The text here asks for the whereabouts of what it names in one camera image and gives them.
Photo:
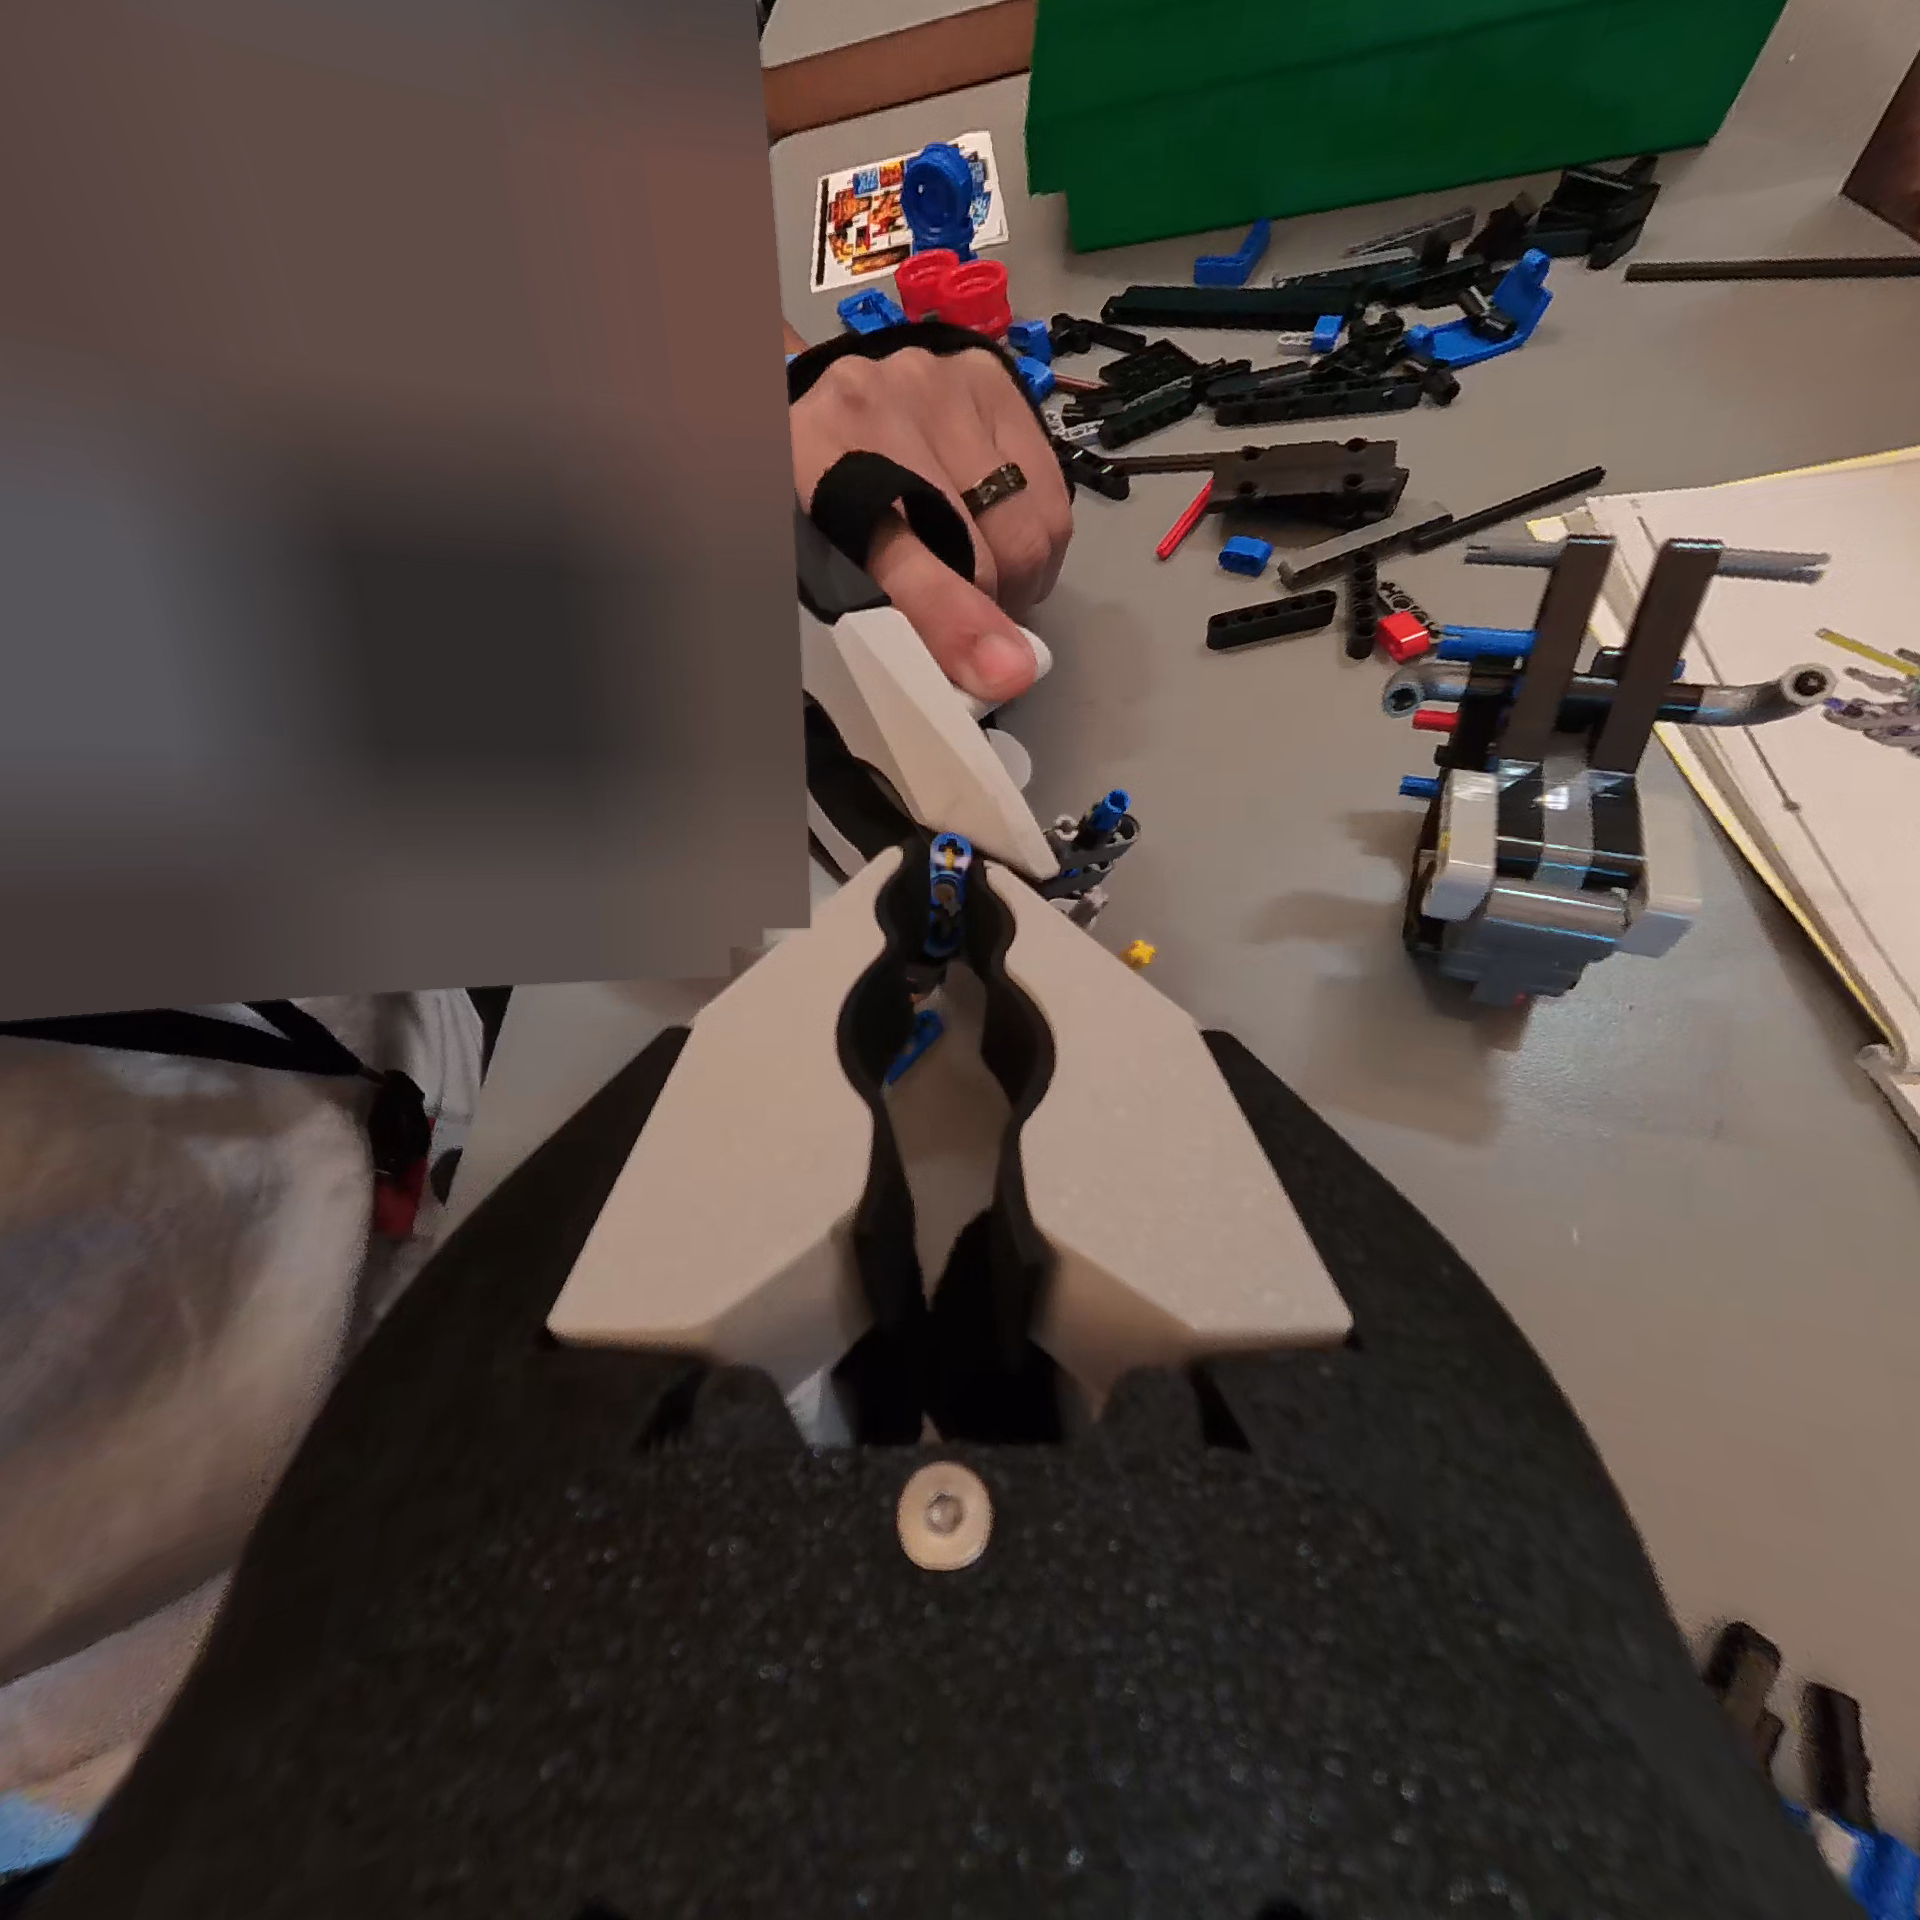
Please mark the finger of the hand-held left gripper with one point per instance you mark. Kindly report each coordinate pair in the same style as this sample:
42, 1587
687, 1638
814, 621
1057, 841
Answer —
921, 722

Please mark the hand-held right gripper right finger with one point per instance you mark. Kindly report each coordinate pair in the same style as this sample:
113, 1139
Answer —
1185, 1201

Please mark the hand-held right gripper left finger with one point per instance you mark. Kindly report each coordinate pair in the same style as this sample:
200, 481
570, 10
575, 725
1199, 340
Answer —
705, 1186

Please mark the black yellow lego assembly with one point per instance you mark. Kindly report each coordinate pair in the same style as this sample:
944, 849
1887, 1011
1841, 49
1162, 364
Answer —
944, 902

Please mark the small blue lego beam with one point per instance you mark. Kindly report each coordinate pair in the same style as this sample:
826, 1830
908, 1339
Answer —
916, 1045

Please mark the red lego wheel hub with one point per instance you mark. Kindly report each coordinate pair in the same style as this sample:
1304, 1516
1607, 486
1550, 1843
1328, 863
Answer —
927, 285
983, 299

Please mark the pile of loose lego pieces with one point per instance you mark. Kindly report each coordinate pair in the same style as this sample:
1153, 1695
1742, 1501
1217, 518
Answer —
1306, 475

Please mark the grey black lego chassis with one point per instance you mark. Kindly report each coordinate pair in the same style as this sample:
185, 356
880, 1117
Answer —
1529, 886

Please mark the blue round lego connector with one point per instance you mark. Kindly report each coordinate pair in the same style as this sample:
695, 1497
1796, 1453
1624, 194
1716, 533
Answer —
937, 196

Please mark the long black lego axle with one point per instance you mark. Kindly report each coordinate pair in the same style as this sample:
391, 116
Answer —
1769, 271

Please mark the person's left hand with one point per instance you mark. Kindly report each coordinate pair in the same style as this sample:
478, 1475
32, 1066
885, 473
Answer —
960, 429

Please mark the colourful sticker sheet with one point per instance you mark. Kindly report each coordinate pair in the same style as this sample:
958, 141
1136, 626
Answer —
856, 226

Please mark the green plastic bin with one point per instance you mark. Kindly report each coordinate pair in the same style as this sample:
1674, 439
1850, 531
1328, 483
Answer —
1349, 107

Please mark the white instruction booklet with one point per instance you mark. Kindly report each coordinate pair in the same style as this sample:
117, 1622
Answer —
1769, 599

